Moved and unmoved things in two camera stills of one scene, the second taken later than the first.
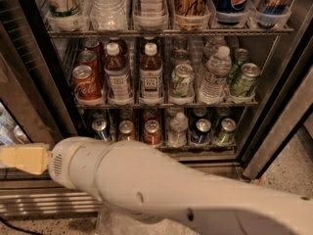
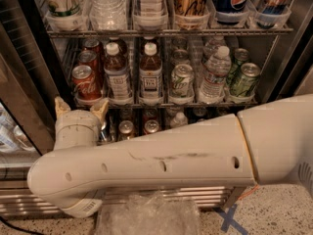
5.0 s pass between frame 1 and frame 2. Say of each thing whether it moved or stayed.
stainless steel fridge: stayed
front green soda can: stayed
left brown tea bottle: stayed
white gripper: moved
